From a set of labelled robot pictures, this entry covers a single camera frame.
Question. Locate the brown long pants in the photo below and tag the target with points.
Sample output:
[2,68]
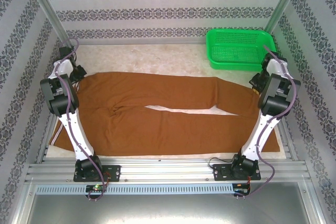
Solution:
[157,129]

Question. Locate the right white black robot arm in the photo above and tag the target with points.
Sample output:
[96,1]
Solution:
[258,134]

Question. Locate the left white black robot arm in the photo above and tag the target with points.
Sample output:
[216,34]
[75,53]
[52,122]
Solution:
[78,140]

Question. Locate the green plastic mesh basket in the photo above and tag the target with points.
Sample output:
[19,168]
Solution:
[231,51]

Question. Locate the right controller board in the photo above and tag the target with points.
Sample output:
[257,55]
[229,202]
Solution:
[241,188]

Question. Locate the left controller board green light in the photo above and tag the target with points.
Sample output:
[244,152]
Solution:
[95,188]

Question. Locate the shiny metal sheet shelf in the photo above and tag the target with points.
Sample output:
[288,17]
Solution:
[168,208]

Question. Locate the aluminium rear rail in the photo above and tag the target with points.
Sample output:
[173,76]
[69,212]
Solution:
[144,42]

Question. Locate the aluminium frame post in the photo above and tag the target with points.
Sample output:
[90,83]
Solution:
[44,3]
[284,1]

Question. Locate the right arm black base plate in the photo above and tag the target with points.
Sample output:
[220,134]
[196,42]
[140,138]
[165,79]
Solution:
[220,172]

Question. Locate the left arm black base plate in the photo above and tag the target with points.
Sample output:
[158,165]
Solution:
[114,172]

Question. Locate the aluminium mounting rail beam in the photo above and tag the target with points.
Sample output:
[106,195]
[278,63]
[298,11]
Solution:
[168,169]

